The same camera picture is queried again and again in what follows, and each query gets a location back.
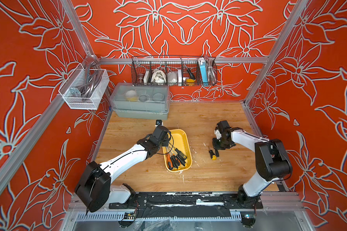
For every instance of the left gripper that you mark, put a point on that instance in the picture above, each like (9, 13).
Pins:
(166, 141)

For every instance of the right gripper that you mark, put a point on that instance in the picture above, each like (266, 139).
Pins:
(215, 146)

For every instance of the stubby black yellow screwdriver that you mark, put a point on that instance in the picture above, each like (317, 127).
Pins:
(212, 155)

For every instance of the yellow plastic tray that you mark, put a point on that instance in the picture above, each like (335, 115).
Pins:
(179, 140)

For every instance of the long black yellow screwdriver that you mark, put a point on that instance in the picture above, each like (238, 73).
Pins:
(183, 162)

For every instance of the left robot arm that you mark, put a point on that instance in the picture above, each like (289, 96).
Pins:
(95, 187)

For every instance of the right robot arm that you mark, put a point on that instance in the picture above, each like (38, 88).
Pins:
(271, 159)

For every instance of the orange black screwdriver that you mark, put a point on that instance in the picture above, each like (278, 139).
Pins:
(169, 162)

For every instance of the grey lidded storage box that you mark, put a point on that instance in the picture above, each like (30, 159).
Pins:
(141, 102)

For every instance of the light blue box in basket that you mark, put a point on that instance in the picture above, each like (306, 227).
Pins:
(203, 70)

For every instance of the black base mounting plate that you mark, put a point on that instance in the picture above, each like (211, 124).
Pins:
(228, 200)

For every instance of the white cloth in basket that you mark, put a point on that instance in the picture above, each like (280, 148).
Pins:
(158, 77)

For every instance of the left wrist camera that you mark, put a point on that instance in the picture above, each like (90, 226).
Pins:
(158, 123)

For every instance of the black wire wall basket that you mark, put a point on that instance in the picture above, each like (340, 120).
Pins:
(142, 68)

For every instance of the screwdriver in wall basket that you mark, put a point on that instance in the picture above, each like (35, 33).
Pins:
(191, 75)

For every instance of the clear plastic wall bin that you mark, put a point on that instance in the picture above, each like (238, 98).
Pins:
(85, 88)

